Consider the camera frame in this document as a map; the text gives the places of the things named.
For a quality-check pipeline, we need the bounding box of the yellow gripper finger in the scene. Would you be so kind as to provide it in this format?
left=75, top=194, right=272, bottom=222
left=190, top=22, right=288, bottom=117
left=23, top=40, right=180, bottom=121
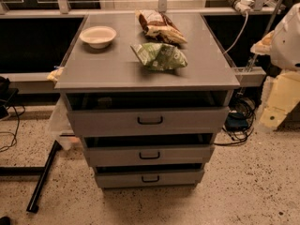
left=259, top=71, right=300, bottom=129

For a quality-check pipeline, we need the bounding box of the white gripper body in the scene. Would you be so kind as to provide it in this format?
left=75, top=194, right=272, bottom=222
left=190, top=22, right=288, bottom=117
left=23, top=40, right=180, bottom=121
left=250, top=30, right=274, bottom=55

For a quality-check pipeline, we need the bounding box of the grey bottom drawer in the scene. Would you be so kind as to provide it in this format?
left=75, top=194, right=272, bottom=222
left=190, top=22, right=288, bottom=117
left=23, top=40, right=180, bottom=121
left=95, top=163, right=204, bottom=188

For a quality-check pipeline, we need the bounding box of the grey drawer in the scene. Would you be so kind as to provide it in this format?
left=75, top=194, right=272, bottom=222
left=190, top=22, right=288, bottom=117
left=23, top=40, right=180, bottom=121
left=82, top=133, right=214, bottom=167
left=95, top=163, right=204, bottom=188
left=65, top=94, right=229, bottom=137

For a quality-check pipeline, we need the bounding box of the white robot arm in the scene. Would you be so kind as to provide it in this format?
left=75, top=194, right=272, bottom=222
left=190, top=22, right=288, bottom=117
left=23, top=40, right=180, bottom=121
left=250, top=3, right=300, bottom=129

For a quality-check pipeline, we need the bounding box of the grey top drawer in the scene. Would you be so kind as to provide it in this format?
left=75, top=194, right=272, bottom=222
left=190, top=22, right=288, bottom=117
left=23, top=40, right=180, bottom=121
left=65, top=94, right=229, bottom=137

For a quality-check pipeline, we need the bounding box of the grey drawer cabinet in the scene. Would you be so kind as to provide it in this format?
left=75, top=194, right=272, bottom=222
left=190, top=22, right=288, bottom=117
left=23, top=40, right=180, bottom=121
left=54, top=12, right=241, bottom=189

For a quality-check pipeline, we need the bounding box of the grey middle drawer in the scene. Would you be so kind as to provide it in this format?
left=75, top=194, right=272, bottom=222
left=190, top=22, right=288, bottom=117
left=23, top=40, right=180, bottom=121
left=82, top=133, right=214, bottom=167

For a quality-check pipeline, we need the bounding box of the white power strip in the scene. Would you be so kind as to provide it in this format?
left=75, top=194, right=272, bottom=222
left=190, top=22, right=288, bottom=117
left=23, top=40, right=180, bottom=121
left=227, top=0, right=253, bottom=15

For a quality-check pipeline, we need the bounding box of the dark blue box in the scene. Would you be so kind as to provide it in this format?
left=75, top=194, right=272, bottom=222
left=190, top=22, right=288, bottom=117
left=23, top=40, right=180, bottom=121
left=225, top=112, right=248, bottom=131

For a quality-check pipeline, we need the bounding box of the green chip bag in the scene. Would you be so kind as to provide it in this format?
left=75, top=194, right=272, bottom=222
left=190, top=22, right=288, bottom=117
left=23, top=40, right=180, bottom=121
left=131, top=42, right=188, bottom=71

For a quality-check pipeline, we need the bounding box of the brown chip bag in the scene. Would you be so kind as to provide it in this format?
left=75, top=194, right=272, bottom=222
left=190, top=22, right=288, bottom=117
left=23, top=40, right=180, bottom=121
left=135, top=9, right=187, bottom=44

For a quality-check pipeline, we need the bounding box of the white paper bowl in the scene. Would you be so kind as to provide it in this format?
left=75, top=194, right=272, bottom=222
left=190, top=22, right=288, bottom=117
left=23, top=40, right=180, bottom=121
left=80, top=26, right=117, bottom=49

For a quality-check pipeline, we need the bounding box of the yellow sponge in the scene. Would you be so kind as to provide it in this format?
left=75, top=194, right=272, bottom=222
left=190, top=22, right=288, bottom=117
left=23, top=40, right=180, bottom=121
left=47, top=67, right=64, bottom=82

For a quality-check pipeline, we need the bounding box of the clear plastic bag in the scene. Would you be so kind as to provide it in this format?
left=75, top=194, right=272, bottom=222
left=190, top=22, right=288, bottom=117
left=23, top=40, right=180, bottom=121
left=47, top=98, right=74, bottom=150

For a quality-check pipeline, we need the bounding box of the white power cable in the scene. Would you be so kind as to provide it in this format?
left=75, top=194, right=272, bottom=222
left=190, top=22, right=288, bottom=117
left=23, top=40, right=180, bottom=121
left=222, top=10, right=249, bottom=55

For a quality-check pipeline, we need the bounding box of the grey metal rail frame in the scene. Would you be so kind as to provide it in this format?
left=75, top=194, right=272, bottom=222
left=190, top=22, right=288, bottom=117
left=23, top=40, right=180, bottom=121
left=0, top=0, right=292, bottom=96

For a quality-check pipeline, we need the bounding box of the black floor cables bundle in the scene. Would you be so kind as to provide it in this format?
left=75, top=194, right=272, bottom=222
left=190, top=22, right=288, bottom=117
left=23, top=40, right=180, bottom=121
left=214, top=97, right=257, bottom=147

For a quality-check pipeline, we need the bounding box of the black table leg frame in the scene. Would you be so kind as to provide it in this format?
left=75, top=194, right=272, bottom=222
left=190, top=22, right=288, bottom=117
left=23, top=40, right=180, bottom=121
left=0, top=141, right=62, bottom=214

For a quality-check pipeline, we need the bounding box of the black cable on left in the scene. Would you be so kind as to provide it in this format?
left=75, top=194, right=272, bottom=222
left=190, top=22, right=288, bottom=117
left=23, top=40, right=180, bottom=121
left=0, top=105, right=26, bottom=154

